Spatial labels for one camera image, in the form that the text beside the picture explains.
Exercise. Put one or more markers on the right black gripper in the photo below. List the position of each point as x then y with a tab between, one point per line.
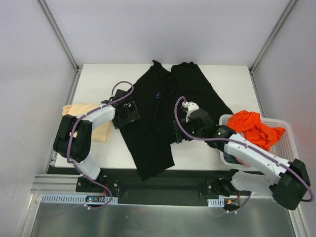
178	132

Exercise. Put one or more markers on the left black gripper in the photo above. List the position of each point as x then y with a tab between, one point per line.
133	113

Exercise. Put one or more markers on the black t shirt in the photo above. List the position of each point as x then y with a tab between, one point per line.
155	94

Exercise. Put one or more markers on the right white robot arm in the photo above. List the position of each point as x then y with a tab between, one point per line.
287	182

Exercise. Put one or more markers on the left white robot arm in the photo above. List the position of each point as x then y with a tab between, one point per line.
74	136

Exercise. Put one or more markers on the blue garment in basket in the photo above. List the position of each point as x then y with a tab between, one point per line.
229	158

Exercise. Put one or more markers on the pink garment in basket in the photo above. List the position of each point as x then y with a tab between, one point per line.
242	161

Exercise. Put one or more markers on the orange t shirt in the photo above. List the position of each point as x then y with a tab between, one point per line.
250	125

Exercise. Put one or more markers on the white plastic basket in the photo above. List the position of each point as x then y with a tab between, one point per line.
284	148

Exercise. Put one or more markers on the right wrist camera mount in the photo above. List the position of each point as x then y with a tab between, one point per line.
189	108

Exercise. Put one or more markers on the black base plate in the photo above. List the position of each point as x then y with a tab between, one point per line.
163	197

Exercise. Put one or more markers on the left aluminium frame post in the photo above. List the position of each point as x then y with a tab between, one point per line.
58	34

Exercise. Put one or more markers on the aluminium frame post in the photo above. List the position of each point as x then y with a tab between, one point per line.
58	34
274	32

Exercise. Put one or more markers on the right slotted cable duct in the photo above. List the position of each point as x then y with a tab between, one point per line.
220	202

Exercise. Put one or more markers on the slotted cable duct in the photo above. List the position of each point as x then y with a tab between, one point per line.
78	199
220	202

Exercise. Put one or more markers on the aluminium front rail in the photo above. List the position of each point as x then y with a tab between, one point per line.
204	183

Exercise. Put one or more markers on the right aluminium frame post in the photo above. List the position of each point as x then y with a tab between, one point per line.
274	32

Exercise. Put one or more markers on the left slotted cable duct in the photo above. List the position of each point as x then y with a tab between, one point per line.
78	199

